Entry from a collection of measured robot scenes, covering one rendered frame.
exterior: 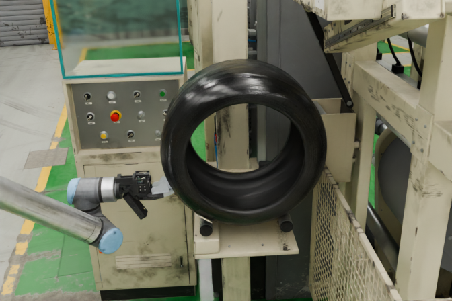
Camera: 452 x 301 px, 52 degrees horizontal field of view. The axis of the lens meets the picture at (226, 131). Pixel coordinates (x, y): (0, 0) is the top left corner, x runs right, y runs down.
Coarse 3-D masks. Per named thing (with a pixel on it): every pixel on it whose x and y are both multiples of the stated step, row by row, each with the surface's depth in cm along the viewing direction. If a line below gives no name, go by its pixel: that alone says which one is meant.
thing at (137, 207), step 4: (128, 192) 164; (124, 196) 163; (128, 196) 163; (132, 196) 165; (128, 200) 164; (132, 200) 164; (136, 200) 166; (128, 204) 164; (132, 204) 164; (136, 204) 165; (140, 204) 167; (132, 208) 165; (136, 208) 165; (140, 208) 165; (144, 208) 168; (136, 212) 166; (140, 212) 166; (144, 212) 167; (140, 216) 166; (144, 216) 166
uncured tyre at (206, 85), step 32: (224, 64) 155; (256, 64) 154; (192, 96) 145; (224, 96) 142; (256, 96) 142; (288, 96) 144; (192, 128) 145; (320, 128) 150; (192, 160) 178; (288, 160) 180; (320, 160) 152; (192, 192) 153; (224, 192) 181; (256, 192) 181; (288, 192) 156
